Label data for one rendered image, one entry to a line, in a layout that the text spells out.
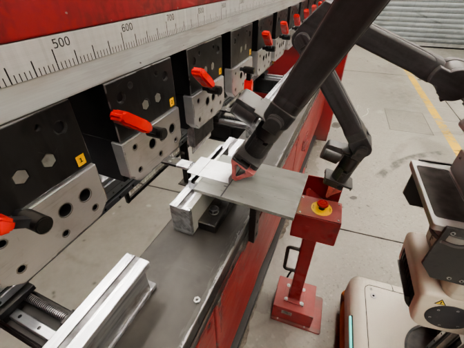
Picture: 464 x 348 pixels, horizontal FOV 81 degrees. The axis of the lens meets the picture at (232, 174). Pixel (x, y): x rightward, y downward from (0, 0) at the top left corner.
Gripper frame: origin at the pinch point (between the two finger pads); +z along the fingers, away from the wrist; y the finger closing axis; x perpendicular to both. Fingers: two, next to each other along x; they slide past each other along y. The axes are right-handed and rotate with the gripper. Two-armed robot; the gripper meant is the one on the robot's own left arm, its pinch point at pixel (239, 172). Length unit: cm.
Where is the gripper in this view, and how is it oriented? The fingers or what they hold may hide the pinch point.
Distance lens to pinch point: 74.0
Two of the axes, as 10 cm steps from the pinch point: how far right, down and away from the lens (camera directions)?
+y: -4.1, 5.5, -7.3
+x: 8.1, 5.8, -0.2
